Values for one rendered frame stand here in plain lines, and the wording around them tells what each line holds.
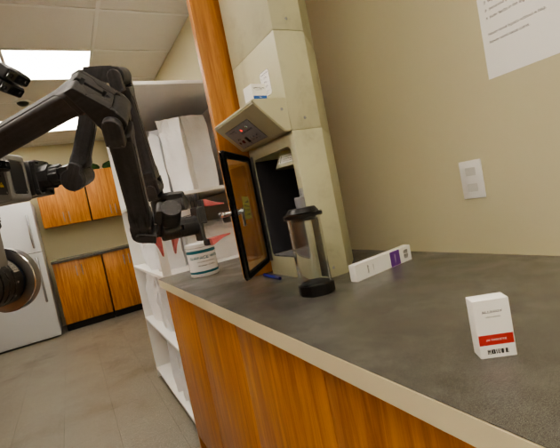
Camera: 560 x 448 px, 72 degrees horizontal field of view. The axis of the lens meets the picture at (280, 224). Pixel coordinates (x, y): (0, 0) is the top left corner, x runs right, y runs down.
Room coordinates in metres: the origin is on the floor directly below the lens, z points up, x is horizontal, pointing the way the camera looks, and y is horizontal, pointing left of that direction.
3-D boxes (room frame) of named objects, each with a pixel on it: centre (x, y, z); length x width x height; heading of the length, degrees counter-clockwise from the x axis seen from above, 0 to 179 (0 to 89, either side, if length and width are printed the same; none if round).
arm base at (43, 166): (1.37, 0.76, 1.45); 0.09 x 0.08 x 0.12; 178
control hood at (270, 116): (1.29, 0.04, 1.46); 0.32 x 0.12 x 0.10; 29
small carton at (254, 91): (1.21, 0.00, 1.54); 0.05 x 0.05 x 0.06; 34
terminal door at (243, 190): (1.29, 0.10, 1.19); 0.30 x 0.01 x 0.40; 168
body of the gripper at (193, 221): (1.16, 0.27, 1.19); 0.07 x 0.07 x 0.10; 28
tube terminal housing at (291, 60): (1.37, -0.12, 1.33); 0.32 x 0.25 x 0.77; 29
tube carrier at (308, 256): (1.06, -0.07, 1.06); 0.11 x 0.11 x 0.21
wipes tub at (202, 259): (1.77, 0.38, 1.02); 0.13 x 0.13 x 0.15
